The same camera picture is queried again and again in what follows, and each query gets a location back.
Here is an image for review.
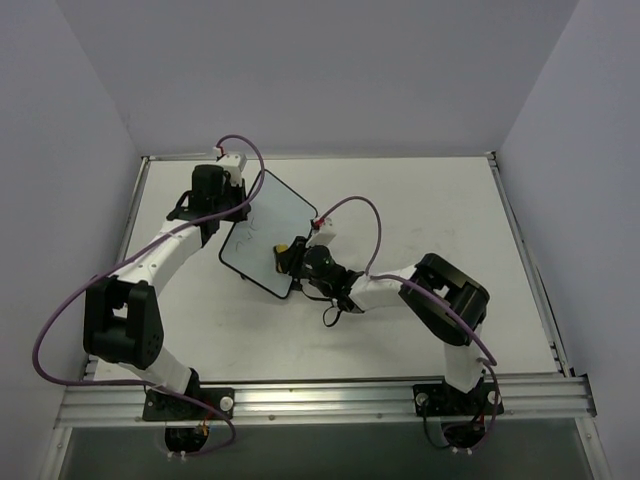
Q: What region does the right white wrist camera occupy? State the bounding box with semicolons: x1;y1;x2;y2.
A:
306;217;336;247

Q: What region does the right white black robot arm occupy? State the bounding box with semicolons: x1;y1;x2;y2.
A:
273;237;494;413

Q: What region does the aluminium rail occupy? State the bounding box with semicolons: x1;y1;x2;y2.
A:
486;151;575;377
56;375;596;428

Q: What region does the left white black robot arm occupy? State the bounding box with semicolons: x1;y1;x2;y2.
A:
83;154;251;419

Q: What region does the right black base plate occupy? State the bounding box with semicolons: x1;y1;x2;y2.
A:
412;381;496;418

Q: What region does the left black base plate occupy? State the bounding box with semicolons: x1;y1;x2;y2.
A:
142;387;235;422

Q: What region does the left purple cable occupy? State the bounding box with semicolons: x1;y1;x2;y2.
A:
31;134;265;457

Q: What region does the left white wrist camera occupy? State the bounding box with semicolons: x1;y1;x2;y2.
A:
213;147;247;183

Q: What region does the aluminium right side rail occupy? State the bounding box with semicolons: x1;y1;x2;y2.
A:
486;151;575;377

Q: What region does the aluminium front rail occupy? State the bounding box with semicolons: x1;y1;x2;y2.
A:
56;375;596;428

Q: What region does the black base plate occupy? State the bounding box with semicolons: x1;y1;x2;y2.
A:
142;387;235;422
412;381;496;418

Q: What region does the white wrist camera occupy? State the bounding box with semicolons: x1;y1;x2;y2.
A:
306;217;336;247
213;147;247;183

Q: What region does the yellow whiteboard eraser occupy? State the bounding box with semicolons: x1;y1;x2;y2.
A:
273;244;290;274

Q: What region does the small black-framed whiteboard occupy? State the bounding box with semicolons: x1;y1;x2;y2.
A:
219;171;318;299

